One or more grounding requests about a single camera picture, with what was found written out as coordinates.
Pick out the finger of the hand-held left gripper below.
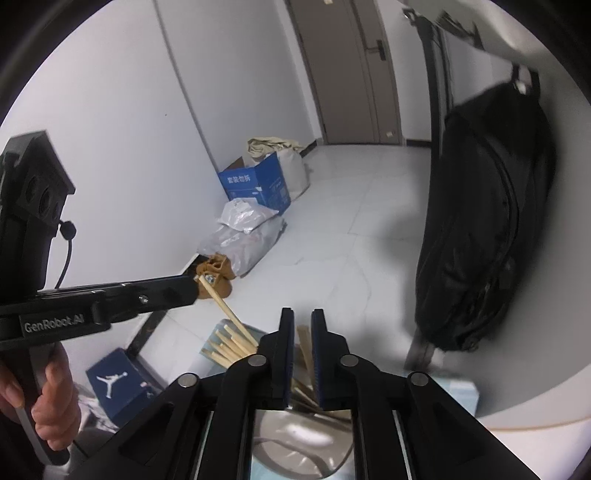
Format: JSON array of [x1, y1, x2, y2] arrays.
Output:
[[90, 274, 200, 326]]

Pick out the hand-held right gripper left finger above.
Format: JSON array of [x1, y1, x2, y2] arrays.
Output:
[[69, 307, 296, 480]]

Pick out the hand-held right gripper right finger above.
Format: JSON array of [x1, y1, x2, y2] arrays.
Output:
[[310, 308, 541, 480]]

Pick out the bundle of wooden chopsticks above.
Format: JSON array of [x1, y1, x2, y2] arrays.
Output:
[[199, 323, 354, 421]]

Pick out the single wooden chopstick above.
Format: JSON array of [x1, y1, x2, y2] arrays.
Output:
[[198, 273, 260, 354]]

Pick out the white divided utensil holder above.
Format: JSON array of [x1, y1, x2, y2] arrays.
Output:
[[249, 406, 356, 480]]

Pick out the person's left hand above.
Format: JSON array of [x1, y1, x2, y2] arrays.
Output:
[[0, 344, 80, 445]]

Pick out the brown suede shoe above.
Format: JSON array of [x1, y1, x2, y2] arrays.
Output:
[[194, 256, 234, 301]]

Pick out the blue shoe box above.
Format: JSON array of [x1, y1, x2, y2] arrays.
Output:
[[85, 348, 160, 423]]

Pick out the clear plastic bags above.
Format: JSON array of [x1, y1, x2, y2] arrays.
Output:
[[198, 217, 286, 278]]

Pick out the white plastic parcel bag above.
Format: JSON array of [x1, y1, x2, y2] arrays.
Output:
[[218, 198, 281, 236]]

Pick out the teal plaid tablecloth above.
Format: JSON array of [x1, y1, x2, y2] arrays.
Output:
[[199, 322, 481, 416]]

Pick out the blue cardboard box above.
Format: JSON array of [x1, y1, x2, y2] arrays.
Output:
[[217, 152, 293, 217]]

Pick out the white fabric sack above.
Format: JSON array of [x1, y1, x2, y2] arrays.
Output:
[[277, 147, 310, 200]]

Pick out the beige clothes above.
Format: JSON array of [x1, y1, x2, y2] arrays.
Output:
[[246, 136, 305, 160]]

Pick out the black backpack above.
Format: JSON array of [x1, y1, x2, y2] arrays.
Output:
[[413, 62, 557, 354]]

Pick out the grey door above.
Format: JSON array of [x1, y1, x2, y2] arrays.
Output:
[[286, 0, 404, 146]]

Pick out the black cable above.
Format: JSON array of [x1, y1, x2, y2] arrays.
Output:
[[54, 220, 77, 291]]

